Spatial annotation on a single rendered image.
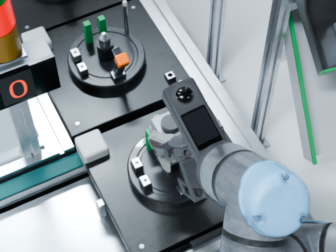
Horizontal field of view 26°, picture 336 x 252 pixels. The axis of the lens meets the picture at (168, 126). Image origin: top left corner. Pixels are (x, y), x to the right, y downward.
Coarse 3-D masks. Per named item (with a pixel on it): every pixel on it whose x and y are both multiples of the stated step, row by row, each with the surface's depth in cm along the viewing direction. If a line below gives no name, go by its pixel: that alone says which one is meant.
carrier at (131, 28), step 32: (32, 32) 134; (64, 32) 136; (96, 32) 134; (128, 32) 133; (160, 32) 136; (64, 64) 132; (96, 64) 130; (128, 64) 130; (160, 64) 132; (64, 96) 128; (96, 96) 128; (128, 96) 128; (160, 96) 128; (96, 128) 125
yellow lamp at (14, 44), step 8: (16, 24) 94; (16, 32) 94; (0, 40) 92; (8, 40) 93; (16, 40) 94; (0, 48) 93; (8, 48) 94; (16, 48) 95; (0, 56) 94; (8, 56) 95; (16, 56) 96
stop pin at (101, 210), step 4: (96, 200) 117; (100, 200) 117; (96, 204) 117; (100, 204) 117; (104, 204) 117; (100, 208) 117; (104, 208) 118; (100, 212) 118; (104, 212) 119; (100, 216) 119; (104, 216) 120
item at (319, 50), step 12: (300, 0) 103; (312, 0) 105; (324, 0) 105; (300, 12) 104; (312, 12) 105; (324, 12) 105; (312, 24) 104; (324, 24) 105; (312, 36) 102; (324, 36) 104; (312, 48) 103; (324, 48) 104; (324, 60) 104; (324, 72) 102
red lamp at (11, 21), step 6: (6, 0) 88; (0, 6) 88; (6, 6) 89; (0, 12) 88; (6, 12) 89; (12, 12) 91; (0, 18) 89; (6, 18) 90; (12, 18) 91; (0, 24) 90; (6, 24) 90; (12, 24) 92; (0, 30) 90; (6, 30) 91; (0, 36) 91
